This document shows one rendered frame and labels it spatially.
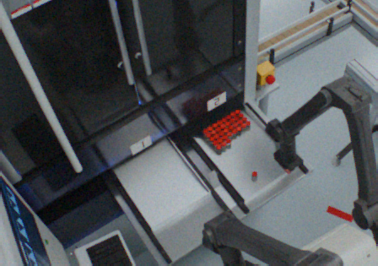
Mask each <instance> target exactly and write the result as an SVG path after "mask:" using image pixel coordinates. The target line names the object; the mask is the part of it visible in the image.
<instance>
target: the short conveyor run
mask: <svg viewBox="0 0 378 266"><path fill-rule="evenodd" d="M339 3H340V0H337V1H335V2H331V3H330V4H328V5H327V6H325V7H321V8H320V9H318V10H315V9H314V7H315V2H313V1H312V2H310V4H311V5H310V9H309V14H308V15H306V16H305V17H303V18H300V19H297V20H296V21H295V22H293V23H291V24H289V25H285V26H284V27H282V28H281V29H280V30H277V31H275V32H273V33H272V34H269V35H266V36H264V37H262V38H261V39H260V40H258V47H257V51H258V59H257V61H260V60H262V59H263V58H266V59H267V61H269V62H270V63H271V64H272V65H273V66H274V68H278V67H280V66H281V65H283V64H285V63H286V62H288V61H290V60H293V59H295V58H297V57H298V56H299V55H301V54H303V53H304V52H307V51H309V50H310V49H313V48H314V47H315V46H318V45H320V44H321V43H322V42H324V41H327V40H329V39H331V38H332V37H334V36H335V35H336V34H340V33H342V32H343V31H344V30H346V29H349V28H351V22H352V19H353V15H352V14H351V13H350V12H348V11H347V10H349V7H346V8H343V7H342V6H341V5H339Z"/></svg>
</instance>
